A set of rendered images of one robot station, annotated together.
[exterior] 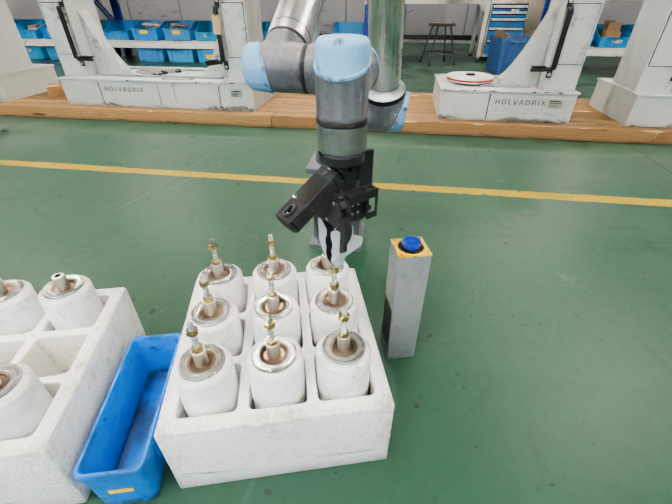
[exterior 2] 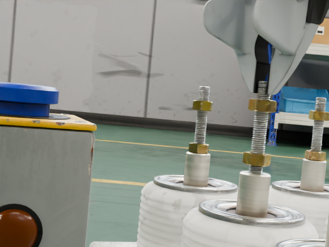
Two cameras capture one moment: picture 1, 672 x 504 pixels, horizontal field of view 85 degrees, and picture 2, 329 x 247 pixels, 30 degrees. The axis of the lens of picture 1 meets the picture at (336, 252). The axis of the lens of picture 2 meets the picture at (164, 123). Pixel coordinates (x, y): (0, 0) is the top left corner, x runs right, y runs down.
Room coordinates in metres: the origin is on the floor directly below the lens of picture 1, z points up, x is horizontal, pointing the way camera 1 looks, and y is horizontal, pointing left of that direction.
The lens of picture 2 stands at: (0.96, -0.13, 0.33)
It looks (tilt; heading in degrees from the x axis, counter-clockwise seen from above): 3 degrees down; 171
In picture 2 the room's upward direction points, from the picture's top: 5 degrees clockwise
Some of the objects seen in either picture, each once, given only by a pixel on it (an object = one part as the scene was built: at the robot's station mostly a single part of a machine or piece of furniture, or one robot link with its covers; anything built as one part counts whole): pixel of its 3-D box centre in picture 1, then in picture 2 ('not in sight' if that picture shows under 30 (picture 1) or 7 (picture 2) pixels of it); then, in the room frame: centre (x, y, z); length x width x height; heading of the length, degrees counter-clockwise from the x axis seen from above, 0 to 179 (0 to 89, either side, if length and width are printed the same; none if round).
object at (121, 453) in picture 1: (145, 410); not in sight; (0.43, 0.38, 0.06); 0.30 x 0.11 x 0.12; 7
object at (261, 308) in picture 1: (274, 306); not in sight; (0.53, 0.12, 0.25); 0.08 x 0.08 x 0.01
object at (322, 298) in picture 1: (334, 300); (251, 213); (0.55, 0.00, 0.25); 0.08 x 0.08 x 0.01
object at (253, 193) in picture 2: (334, 295); (252, 195); (0.55, 0.00, 0.26); 0.02 x 0.02 x 0.03
